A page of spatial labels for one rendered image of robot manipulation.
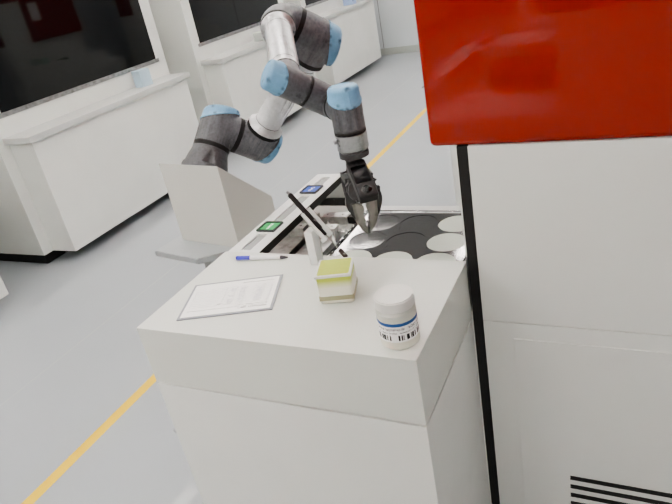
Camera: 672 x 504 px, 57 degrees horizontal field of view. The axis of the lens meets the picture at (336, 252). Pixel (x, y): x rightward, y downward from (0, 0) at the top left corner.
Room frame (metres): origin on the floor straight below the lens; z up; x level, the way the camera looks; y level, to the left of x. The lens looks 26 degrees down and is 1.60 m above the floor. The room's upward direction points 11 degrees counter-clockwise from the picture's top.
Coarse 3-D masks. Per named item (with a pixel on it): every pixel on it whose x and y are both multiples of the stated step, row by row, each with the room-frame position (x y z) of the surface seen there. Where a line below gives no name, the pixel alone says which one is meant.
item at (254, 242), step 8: (320, 176) 1.91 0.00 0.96; (328, 176) 1.90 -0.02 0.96; (336, 176) 1.88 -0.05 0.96; (312, 184) 1.85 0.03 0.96; (320, 184) 1.85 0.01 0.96; (328, 184) 1.82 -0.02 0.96; (296, 192) 1.81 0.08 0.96; (320, 192) 1.76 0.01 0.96; (288, 200) 1.75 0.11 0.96; (304, 200) 1.74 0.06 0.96; (312, 200) 1.71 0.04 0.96; (280, 208) 1.70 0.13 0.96; (288, 208) 1.70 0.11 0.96; (296, 208) 1.67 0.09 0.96; (272, 216) 1.65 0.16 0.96; (280, 216) 1.65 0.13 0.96; (288, 216) 1.62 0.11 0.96; (296, 216) 1.61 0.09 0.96; (288, 224) 1.57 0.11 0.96; (256, 232) 1.56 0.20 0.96; (264, 232) 1.55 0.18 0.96; (272, 232) 1.53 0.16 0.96; (248, 240) 1.51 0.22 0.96; (256, 240) 1.51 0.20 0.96; (264, 240) 1.49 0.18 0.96; (232, 248) 1.48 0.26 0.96; (240, 248) 1.47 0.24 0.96; (248, 248) 1.47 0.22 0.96; (256, 248) 1.45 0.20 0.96
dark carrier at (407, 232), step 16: (384, 224) 1.58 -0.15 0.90; (400, 224) 1.55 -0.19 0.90; (416, 224) 1.53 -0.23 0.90; (432, 224) 1.51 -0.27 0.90; (352, 240) 1.51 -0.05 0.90; (368, 240) 1.49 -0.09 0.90; (384, 240) 1.48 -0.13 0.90; (400, 240) 1.46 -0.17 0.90; (416, 240) 1.44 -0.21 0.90; (416, 256) 1.35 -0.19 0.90; (464, 256) 1.30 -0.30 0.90
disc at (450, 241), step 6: (444, 234) 1.44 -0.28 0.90; (450, 234) 1.43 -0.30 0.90; (456, 234) 1.42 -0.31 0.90; (432, 240) 1.42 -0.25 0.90; (438, 240) 1.41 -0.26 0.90; (444, 240) 1.40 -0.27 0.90; (450, 240) 1.40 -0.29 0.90; (456, 240) 1.39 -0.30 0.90; (462, 240) 1.38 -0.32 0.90; (432, 246) 1.38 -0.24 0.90; (438, 246) 1.38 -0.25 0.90; (444, 246) 1.37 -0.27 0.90; (450, 246) 1.36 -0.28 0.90; (456, 246) 1.36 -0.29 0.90; (462, 246) 1.35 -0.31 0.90
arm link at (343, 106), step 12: (336, 84) 1.45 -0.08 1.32; (348, 84) 1.42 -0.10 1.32; (336, 96) 1.39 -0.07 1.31; (348, 96) 1.39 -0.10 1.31; (360, 96) 1.42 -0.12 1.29; (336, 108) 1.39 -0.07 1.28; (348, 108) 1.39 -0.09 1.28; (360, 108) 1.40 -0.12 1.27; (336, 120) 1.40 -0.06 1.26; (348, 120) 1.39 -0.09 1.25; (360, 120) 1.40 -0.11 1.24; (336, 132) 1.41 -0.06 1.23; (348, 132) 1.39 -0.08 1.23; (360, 132) 1.39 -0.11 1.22
